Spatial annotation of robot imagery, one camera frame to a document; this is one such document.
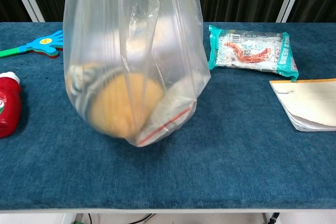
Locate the yellow plush toy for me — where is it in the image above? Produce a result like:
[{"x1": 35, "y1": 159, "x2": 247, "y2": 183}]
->
[{"x1": 67, "y1": 62, "x2": 166, "y2": 138}]

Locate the blue felt table cover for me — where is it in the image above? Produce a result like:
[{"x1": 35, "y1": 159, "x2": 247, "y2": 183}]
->
[{"x1": 0, "y1": 22, "x2": 336, "y2": 210}]

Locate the blue green hand clapper toy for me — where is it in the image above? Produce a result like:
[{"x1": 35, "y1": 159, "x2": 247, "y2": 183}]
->
[{"x1": 0, "y1": 30, "x2": 64, "y2": 59}]

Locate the clear zip bag red stripe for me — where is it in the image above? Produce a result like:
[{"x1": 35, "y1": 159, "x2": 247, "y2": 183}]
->
[{"x1": 135, "y1": 82, "x2": 197, "y2": 146}]

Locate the red bottle white cap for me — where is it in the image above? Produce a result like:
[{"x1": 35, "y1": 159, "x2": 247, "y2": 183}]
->
[{"x1": 0, "y1": 71, "x2": 23, "y2": 138}]

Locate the clear plastic bag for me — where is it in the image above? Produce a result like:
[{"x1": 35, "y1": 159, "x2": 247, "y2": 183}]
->
[{"x1": 62, "y1": 0, "x2": 212, "y2": 147}]

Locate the teal clear snack packet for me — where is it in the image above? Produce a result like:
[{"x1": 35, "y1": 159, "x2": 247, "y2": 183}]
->
[{"x1": 208, "y1": 24, "x2": 300, "y2": 82}]

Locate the black cable bundle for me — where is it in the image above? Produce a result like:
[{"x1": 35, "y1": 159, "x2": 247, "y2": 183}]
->
[
  {"x1": 265, "y1": 212, "x2": 280, "y2": 224},
  {"x1": 88, "y1": 212, "x2": 155, "y2": 224}
]

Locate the worn beige notebook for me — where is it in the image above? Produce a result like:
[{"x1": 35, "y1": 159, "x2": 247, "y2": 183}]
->
[{"x1": 269, "y1": 78, "x2": 336, "y2": 132}]

